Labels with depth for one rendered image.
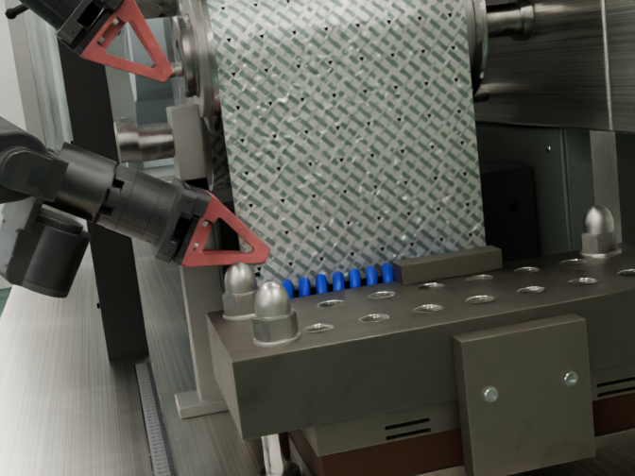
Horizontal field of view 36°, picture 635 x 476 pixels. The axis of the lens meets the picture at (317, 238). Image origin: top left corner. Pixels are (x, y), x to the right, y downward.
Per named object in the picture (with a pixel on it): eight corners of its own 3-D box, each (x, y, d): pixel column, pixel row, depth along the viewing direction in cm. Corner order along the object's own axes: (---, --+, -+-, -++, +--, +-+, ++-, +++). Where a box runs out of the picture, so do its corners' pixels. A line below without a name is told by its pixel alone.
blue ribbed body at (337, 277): (261, 316, 90) (256, 280, 90) (480, 279, 95) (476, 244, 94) (267, 326, 87) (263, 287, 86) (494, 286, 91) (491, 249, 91)
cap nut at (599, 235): (572, 253, 91) (569, 205, 90) (608, 246, 92) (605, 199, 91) (592, 260, 88) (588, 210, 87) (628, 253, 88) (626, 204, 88)
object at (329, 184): (248, 312, 91) (220, 110, 87) (486, 271, 95) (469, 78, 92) (248, 313, 90) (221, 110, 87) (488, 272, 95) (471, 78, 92)
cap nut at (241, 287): (220, 313, 84) (213, 262, 84) (262, 306, 85) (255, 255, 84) (226, 322, 81) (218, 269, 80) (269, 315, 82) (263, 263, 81)
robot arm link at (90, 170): (50, 138, 81) (54, 134, 87) (20, 214, 82) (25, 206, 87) (129, 170, 83) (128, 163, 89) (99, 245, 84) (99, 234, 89)
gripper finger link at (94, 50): (148, 109, 87) (60, 40, 84) (140, 103, 94) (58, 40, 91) (196, 47, 87) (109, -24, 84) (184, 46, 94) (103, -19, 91)
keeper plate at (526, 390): (464, 472, 75) (451, 334, 73) (583, 447, 77) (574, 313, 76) (476, 485, 73) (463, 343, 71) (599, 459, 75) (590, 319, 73)
